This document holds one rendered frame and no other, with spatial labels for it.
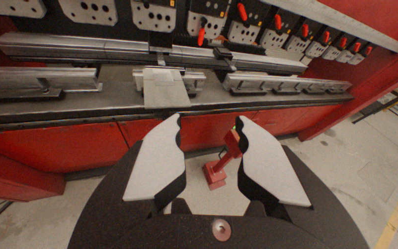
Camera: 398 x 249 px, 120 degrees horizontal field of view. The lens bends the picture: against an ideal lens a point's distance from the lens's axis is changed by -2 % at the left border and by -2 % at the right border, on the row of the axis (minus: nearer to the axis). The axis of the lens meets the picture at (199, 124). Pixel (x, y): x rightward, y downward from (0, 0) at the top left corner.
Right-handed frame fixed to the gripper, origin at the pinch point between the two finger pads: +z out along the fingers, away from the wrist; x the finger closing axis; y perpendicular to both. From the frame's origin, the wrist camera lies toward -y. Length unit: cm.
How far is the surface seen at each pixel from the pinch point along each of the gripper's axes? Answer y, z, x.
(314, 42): -11, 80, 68
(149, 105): 13.7, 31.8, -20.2
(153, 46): -5, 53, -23
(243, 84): 17, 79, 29
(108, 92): 15, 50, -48
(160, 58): 0, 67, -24
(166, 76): 7, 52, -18
